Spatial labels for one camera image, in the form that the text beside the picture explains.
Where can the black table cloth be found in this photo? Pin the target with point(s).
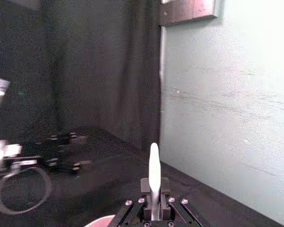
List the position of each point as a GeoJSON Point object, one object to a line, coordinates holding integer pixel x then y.
{"type": "Point", "coordinates": [97, 94]}

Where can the small white plastic piece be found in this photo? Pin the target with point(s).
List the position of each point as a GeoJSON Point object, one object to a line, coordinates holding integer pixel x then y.
{"type": "Point", "coordinates": [155, 165]}

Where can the pale red curved piece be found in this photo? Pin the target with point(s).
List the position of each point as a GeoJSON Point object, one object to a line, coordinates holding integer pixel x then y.
{"type": "Point", "coordinates": [101, 221]}

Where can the roll of silver tape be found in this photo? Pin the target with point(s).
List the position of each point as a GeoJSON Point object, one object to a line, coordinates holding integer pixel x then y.
{"type": "Point", "coordinates": [45, 186]}

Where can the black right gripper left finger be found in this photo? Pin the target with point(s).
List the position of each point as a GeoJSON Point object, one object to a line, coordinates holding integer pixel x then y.
{"type": "Point", "coordinates": [145, 189]}

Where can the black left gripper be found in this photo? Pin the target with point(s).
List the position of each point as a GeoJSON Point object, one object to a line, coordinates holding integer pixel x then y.
{"type": "Point", "coordinates": [30, 153]}

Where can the dark framed wall panel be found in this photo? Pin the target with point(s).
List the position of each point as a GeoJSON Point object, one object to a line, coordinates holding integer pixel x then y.
{"type": "Point", "coordinates": [187, 10]}

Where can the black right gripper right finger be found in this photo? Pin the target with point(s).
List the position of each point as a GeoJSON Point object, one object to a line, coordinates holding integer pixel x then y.
{"type": "Point", "coordinates": [164, 201]}

